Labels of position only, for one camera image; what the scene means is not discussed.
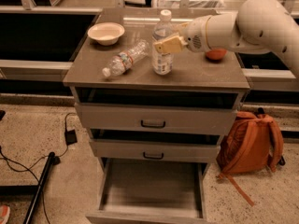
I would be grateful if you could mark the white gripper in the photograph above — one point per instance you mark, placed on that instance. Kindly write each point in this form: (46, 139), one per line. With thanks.
(193, 35)

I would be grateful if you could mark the blue label plastic bottle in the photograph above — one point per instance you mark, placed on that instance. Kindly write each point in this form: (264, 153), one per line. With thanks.
(162, 63)

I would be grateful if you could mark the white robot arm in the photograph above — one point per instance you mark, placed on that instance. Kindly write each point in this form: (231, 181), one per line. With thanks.
(258, 27)

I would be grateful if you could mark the clear lying plastic bottle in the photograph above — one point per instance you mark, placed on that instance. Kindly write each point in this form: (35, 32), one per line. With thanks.
(124, 60)

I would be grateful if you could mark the grey drawer cabinet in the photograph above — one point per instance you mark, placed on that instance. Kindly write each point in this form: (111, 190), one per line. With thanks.
(194, 81)

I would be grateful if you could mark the grey top drawer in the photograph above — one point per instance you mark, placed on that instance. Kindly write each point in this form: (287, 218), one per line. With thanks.
(156, 119)

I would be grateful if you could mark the grey middle drawer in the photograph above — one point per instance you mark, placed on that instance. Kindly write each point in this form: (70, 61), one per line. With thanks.
(153, 151)

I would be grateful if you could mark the grey open bottom drawer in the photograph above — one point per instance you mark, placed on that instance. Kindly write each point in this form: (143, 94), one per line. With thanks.
(150, 192)

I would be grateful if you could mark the orange fruit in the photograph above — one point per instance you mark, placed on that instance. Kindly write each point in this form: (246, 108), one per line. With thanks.
(216, 54)

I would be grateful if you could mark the white ceramic bowl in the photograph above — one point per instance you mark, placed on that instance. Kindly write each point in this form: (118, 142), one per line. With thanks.
(106, 33)

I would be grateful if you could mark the orange backpack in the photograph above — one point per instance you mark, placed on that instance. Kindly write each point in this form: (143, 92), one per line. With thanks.
(254, 142)

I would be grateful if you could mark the black power adapter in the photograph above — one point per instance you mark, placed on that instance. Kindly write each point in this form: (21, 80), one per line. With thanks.
(70, 137)

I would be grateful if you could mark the black metal stand leg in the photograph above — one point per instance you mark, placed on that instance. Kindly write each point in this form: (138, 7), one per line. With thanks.
(38, 188)

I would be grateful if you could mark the orange white shoe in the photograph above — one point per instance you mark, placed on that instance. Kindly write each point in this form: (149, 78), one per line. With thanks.
(4, 214)

